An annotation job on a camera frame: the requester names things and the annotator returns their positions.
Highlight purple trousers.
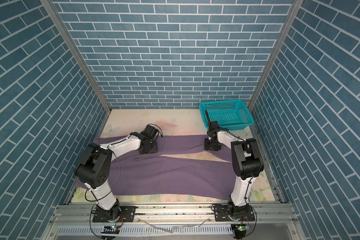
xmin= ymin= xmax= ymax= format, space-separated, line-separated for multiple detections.
xmin=107 ymin=135 xmax=237 ymax=200

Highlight aluminium left rear corner post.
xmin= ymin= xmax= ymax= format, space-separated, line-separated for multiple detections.
xmin=40 ymin=0 xmax=112 ymax=115

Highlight aluminium corner post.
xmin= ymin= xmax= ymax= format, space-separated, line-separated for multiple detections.
xmin=247 ymin=0 xmax=304 ymax=112
xmin=40 ymin=0 xmax=112 ymax=115

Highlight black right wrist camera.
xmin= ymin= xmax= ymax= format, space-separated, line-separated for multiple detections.
xmin=207 ymin=121 xmax=221 ymax=135

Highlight teal plastic mesh basket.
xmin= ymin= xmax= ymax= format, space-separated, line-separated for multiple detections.
xmin=199 ymin=100 xmax=255 ymax=131

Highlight left green circuit board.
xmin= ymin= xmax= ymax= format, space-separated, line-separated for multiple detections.
xmin=101 ymin=225 xmax=121 ymax=236

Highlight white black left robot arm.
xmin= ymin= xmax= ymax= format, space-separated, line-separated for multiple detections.
xmin=75 ymin=133 xmax=158 ymax=222

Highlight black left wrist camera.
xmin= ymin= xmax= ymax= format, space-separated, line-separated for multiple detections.
xmin=141 ymin=125 xmax=161 ymax=140

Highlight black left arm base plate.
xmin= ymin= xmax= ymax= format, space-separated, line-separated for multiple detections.
xmin=91 ymin=206 xmax=136 ymax=223

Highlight aluminium right table edge rail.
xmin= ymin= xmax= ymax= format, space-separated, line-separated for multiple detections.
xmin=250 ymin=125 xmax=288 ymax=203

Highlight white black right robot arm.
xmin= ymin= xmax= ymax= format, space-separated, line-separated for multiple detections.
xmin=205 ymin=130 xmax=264 ymax=219

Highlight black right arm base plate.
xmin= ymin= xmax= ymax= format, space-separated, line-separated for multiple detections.
xmin=211 ymin=203 xmax=256 ymax=222

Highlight white slotted cable duct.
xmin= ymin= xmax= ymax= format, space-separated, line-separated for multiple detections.
xmin=57 ymin=224 xmax=233 ymax=237

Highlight aluminium front mounting rail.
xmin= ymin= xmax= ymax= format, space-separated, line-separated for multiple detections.
xmin=42 ymin=202 xmax=304 ymax=240

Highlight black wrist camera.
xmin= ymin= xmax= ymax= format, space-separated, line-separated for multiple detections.
xmin=141 ymin=125 xmax=161 ymax=140
xmin=207 ymin=121 xmax=221 ymax=135

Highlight aluminium right rear corner post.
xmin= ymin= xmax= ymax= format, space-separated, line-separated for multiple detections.
xmin=247 ymin=0 xmax=304 ymax=112

